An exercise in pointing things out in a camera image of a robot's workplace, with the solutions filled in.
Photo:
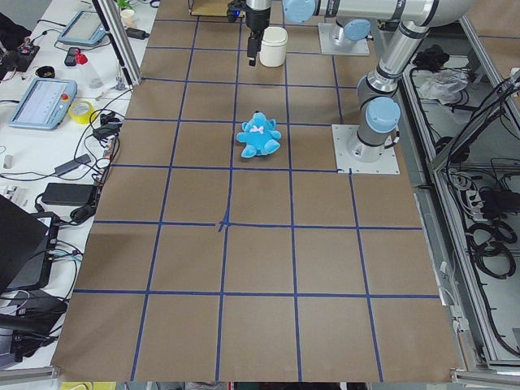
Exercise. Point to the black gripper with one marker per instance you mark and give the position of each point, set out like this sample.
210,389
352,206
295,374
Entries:
257,19

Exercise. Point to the white lidded trash can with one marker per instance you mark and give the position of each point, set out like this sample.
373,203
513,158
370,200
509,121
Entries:
274,45

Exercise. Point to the blue plush teddy bear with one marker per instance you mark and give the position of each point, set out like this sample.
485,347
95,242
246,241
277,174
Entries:
259,135

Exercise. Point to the white paper cup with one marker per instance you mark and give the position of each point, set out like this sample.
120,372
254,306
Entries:
128,18

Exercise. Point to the upper teach pendant tablet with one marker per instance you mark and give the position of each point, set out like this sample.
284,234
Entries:
84,29

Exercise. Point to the teach pendant tablet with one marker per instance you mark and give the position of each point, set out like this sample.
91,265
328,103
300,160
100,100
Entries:
44,105
84,29

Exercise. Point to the red and black remote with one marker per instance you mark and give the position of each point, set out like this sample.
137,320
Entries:
75,56

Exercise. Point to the yellow tape roll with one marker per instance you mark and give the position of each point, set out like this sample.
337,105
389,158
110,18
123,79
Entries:
81,111

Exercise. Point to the grey cloth bundle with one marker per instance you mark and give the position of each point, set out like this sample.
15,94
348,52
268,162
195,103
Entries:
445,86

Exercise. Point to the grey usb hub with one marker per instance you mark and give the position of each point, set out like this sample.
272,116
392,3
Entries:
71,165

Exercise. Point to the small black bowl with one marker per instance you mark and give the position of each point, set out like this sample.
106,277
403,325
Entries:
47,72

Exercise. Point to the lower teach pendant tablet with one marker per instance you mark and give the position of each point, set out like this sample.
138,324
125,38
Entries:
44,105

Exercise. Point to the black power adapter brick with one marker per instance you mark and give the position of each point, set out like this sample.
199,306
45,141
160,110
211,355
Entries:
64,194

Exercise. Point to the black laptop computer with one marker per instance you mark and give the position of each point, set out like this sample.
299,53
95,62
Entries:
26,244

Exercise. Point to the aluminium frame post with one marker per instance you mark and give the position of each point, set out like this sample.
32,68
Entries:
109,15

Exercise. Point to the aluminium side frame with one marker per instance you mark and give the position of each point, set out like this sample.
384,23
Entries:
469,154

